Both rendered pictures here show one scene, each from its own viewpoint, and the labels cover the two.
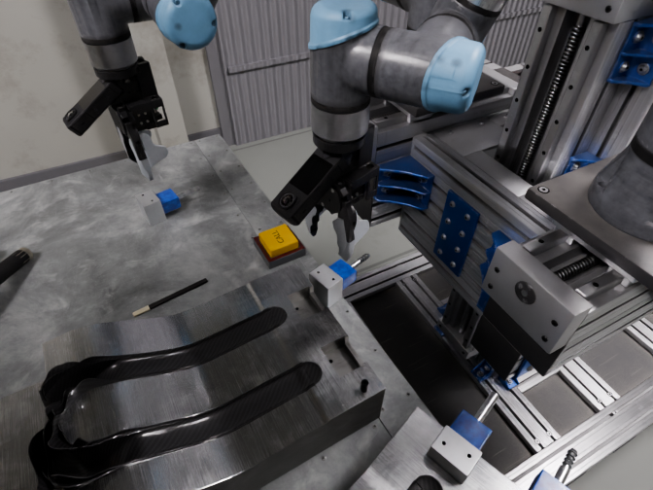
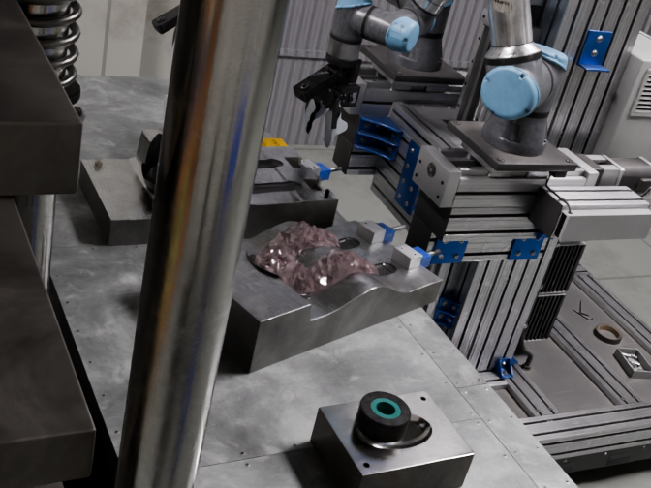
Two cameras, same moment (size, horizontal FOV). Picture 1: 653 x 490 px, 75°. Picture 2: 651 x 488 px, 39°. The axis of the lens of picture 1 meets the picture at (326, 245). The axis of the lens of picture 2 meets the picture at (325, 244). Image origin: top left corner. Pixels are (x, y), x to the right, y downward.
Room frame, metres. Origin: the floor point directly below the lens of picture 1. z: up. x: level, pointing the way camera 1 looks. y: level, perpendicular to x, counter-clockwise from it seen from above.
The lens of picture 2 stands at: (-1.53, 0.01, 1.77)
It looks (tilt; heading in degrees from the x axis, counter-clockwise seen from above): 29 degrees down; 357
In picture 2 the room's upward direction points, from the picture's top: 14 degrees clockwise
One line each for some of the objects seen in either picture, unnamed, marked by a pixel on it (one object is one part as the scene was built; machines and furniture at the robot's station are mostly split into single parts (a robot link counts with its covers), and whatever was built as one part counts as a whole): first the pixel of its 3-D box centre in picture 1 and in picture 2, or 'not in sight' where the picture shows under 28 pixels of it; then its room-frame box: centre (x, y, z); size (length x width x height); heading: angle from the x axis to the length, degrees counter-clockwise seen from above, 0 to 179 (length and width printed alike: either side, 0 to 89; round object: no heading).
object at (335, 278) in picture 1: (344, 271); (322, 171); (0.53, -0.03, 0.83); 0.13 x 0.05 x 0.05; 133
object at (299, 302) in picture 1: (307, 308); (295, 169); (0.41, 0.03, 0.87); 0.05 x 0.05 x 0.04; 30
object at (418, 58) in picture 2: not in sight; (418, 44); (0.90, -0.22, 1.09); 0.15 x 0.15 x 0.10
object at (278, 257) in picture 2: not in sight; (315, 254); (0.00, -0.05, 0.90); 0.26 x 0.18 x 0.08; 137
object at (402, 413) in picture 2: not in sight; (383, 416); (-0.43, -0.19, 0.89); 0.08 x 0.08 x 0.04
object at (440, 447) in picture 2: not in sight; (390, 446); (-0.43, -0.21, 0.84); 0.20 x 0.15 x 0.07; 120
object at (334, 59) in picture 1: (344, 54); (353, 15); (0.51, -0.02, 1.23); 0.09 x 0.08 x 0.11; 65
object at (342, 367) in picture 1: (343, 362); (315, 192); (0.32, -0.02, 0.87); 0.05 x 0.05 x 0.04; 30
